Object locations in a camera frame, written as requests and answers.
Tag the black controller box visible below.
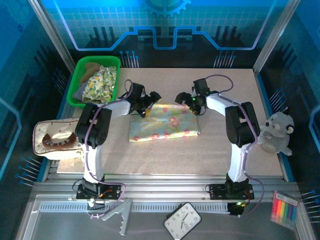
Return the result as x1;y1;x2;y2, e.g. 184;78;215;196
227;201;245;216

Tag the lemon print skirt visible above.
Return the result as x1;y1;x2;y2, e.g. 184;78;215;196
81;65;118;104

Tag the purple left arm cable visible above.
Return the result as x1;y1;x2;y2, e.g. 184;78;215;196
72;79;133;220

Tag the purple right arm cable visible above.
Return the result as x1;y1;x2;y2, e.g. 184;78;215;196
206;74;265;218

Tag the green plastic basket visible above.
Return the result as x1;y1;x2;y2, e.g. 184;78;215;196
66;55;122;110

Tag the aluminium frame post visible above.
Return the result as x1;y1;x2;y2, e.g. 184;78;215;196
27;0;76;73
252;0;302;76

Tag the olive green skirt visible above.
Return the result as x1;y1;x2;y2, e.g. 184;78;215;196
79;61;104;84

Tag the slotted grey cable duct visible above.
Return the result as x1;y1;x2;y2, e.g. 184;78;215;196
39;203;231;213

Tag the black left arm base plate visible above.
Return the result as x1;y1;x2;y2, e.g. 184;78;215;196
75;184;123;201

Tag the grey plush toy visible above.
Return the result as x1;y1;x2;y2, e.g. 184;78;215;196
257;106;296;157

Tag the pastel floral skirt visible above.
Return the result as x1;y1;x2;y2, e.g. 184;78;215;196
128;102;201;143

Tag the grey toothed metal bracket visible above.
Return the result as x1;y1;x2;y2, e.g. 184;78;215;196
101;198;133;236

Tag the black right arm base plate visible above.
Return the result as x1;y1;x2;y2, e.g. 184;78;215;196
206;183;255;201

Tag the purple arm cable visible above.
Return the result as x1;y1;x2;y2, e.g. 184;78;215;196
72;79;133;220
206;74;265;218

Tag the aluminium front frame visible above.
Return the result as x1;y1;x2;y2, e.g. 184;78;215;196
14;173;316;240

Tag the coloured marker box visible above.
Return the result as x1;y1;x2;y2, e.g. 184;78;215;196
269;190;300;231

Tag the cream quilted pouch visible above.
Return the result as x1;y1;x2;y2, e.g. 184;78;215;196
32;119;85;161

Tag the white analog clock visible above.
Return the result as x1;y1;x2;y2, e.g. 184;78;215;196
163;201;203;240

